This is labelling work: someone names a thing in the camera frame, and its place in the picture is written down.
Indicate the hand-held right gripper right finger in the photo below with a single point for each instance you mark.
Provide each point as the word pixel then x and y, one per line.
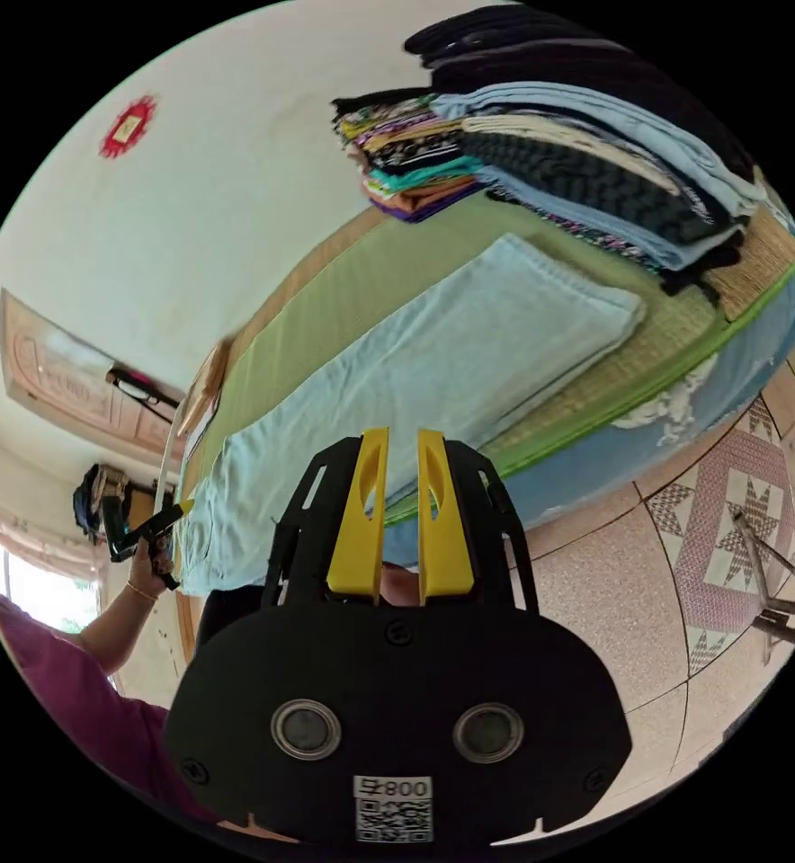
pixel 443 539

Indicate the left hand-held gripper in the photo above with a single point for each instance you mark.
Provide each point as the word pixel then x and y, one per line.
pixel 142 534

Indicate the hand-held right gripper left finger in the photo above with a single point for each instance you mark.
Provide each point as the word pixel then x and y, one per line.
pixel 360 526

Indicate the light blue jeans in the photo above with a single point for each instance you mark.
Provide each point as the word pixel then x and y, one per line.
pixel 404 364

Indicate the person's left forearm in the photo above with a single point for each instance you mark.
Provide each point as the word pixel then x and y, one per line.
pixel 113 621

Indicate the person's left hand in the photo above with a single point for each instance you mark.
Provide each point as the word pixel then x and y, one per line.
pixel 146 565

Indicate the window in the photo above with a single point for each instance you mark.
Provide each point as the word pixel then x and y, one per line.
pixel 33 586

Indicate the wooden door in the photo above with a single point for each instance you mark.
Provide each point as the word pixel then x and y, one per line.
pixel 53 364

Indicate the person's body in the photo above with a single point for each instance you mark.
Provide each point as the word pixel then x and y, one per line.
pixel 67 694

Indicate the bed with woven mat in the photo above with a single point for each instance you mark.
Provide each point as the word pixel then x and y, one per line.
pixel 316 297

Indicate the pile of clothes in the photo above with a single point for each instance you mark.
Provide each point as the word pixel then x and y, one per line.
pixel 573 155

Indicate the hanging clothes on wall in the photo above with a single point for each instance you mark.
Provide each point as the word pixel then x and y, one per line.
pixel 97 495

